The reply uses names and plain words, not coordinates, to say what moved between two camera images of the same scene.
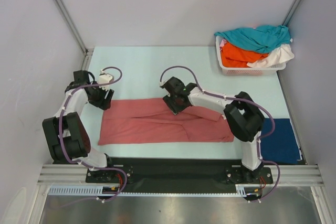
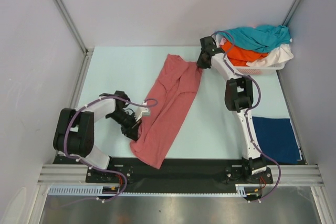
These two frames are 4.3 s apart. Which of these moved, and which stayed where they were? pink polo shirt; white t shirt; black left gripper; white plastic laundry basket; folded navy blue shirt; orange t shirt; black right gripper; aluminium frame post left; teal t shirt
Moved: black right gripper; pink polo shirt; black left gripper
Stayed: orange t shirt; white plastic laundry basket; teal t shirt; white t shirt; folded navy blue shirt; aluminium frame post left
